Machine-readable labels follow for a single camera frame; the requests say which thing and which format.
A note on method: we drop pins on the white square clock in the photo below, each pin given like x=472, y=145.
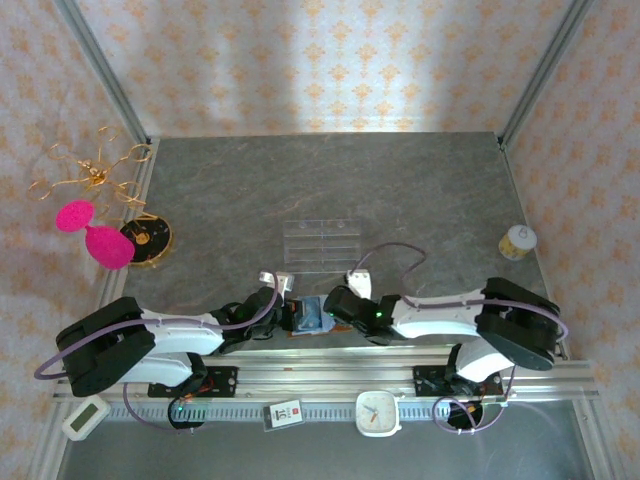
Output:
x=378, y=414

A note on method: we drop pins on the white digital timer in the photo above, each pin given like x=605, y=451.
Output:
x=86, y=418

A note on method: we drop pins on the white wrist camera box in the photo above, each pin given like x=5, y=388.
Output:
x=360, y=286
x=285, y=282

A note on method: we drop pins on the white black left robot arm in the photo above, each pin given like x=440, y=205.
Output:
x=175, y=335

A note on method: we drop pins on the clear acrylic card rack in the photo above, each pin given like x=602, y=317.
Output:
x=322, y=245

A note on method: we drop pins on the aluminium frame post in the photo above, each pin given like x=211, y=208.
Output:
x=545, y=75
x=107, y=80

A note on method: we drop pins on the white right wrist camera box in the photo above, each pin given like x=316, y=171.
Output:
x=360, y=286

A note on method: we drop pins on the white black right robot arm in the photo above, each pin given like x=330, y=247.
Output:
x=435, y=320

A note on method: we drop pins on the round gold-rimmed tin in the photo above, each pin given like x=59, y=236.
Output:
x=147, y=240

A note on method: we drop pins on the white number tag card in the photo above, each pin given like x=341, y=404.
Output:
x=283, y=415

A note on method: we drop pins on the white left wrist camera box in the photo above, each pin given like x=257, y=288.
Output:
x=285, y=282

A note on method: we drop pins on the aluminium rail beam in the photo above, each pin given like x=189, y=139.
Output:
x=325, y=370

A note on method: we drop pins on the yellow jar white lid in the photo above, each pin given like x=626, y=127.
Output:
x=517, y=242

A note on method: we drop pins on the blue credit card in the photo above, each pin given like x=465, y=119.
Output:
x=310, y=315

